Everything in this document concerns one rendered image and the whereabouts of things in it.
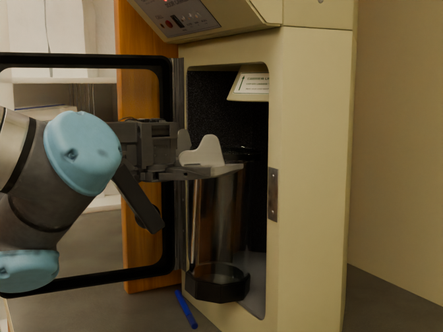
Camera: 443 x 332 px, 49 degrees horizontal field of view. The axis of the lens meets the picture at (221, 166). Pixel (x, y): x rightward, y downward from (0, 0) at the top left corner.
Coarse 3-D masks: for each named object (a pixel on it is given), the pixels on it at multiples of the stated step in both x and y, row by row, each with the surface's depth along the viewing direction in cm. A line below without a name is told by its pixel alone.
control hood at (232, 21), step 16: (128, 0) 81; (208, 0) 62; (224, 0) 60; (240, 0) 57; (256, 0) 57; (272, 0) 58; (144, 16) 82; (224, 16) 63; (240, 16) 60; (256, 16) 58; (272, 16) 58; (160, 32) 83; (208, 32) 70; (224, 32) 67; (240, 32) 66
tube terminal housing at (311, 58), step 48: (288, 0) 59; (336, 0) 62; (192, 48) 82; (240, 48) 68; (288, 48) 60; (336, 48) 63; (288, 96) 61; (336, 96) 64; (288, 144) 62; (336, 144) 66; (288, 192) 63; (336, 192) 67; (288, 240) 64; (336, 240) 68; (288, 288) 65; (336, 288) 70
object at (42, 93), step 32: (0, 96) 76; (32, 96) 78; (64, 96) 80; (96, 96) 81; (128, 96) 83; (160, 192) 88; (96, 224) 85; (128, 224) 87; (64, 256) 84; (96, 256) 86; (128, 256) 88; (160, 256) 90
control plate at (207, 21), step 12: (144, 0) 76; (156, 0) 73; (168, 0) 70; (180, 0) 67; (192, 0) 65; (144, 12) 80; (156, 12) 76; (168, 12) 73; (180, 12) 71; (192, 12) 68; (204, 12) 65; (156, 24) 81; (192, 24) 71; (204, 24) 68; (216, 24) 66; (168, 36) 81
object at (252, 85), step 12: (240, 72) 75; (252, 72) 72; (264, 72) 70; (240, 84) 73; (252, 84) 71; (264, 84) 70; (228, 96) 76; (240, 96) 72; (252, 96) 70; (264, 96) 70
